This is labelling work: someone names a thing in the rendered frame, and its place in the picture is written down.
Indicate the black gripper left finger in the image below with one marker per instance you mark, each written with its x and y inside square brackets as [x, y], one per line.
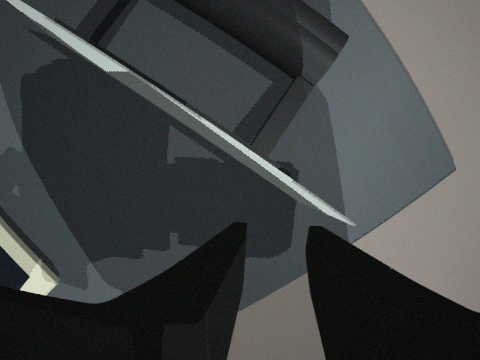
[186, 313]

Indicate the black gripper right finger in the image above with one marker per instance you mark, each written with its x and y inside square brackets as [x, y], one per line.
[368, 311]

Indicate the cream square tile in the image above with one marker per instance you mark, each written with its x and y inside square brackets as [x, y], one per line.
[20, 268]

